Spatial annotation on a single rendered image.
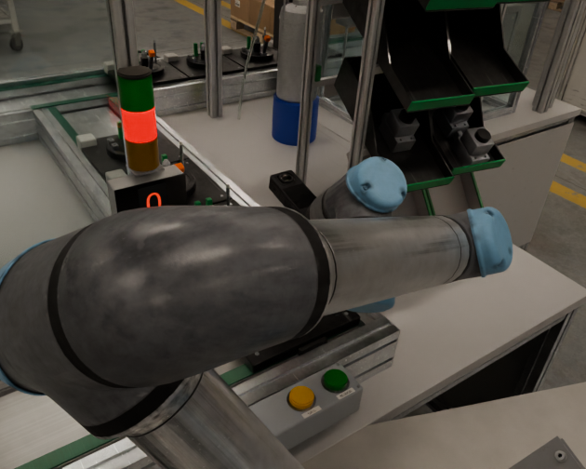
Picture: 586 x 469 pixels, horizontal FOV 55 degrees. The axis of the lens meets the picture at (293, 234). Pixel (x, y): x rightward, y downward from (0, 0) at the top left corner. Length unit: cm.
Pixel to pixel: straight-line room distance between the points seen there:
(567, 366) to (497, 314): 131
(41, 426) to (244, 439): 58
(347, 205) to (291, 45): 115
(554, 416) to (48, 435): 89
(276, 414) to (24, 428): 40
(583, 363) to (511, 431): 157
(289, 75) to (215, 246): 155
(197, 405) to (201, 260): 17
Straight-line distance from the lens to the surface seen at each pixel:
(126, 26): 90
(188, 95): 217
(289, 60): 184
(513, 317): 136
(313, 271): 36
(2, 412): 106
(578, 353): 272
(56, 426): 102
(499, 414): 115
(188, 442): 47
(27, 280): 40
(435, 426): 109
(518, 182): 259
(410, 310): 129
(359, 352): 104
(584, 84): 510
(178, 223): 34
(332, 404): 95
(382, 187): 71
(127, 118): 89
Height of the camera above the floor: 170
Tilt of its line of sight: 35 degrees down
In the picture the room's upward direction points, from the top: 4 degrees clockwise
